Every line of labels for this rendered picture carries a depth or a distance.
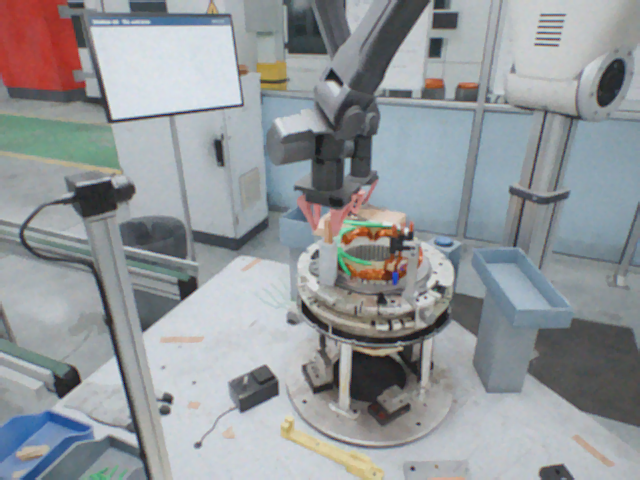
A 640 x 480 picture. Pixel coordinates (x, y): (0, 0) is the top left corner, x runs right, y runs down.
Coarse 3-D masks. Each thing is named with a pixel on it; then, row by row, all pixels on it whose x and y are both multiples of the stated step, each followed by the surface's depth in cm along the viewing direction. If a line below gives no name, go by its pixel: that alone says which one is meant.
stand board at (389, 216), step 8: (328, 216) 123; (352, 216) 123; (368, 216) 123; (376, 216) 123; (384, 216) 123; (392, 216) 123; (400, 216) 123; (320, 224) 118; (344, 224) 118; (320, 232) 117
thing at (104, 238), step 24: (96, 240) 52; (120, 240) 54; (96, 264) 54; (120, 264) 54; (120, 288) 56; (120, 312) 57; (120, 336) 58; (144, 360) 61; (144, 384) 63; (144, 408) 64; (144, 432) 65
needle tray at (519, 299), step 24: (480, 264) 102; (504, 264) 107; (528, 264) 101; (504, 288) 98; (528, 288) 98; (552, 288) 91; (504, 312) 90; (528, 312) 84; (552, 312) 84; (480, 336) 106; (504, 336) 96; (528, 336) 96; (480, 360) 107; (504, 360) 99; (528, 360) 99; (504, 384) 102
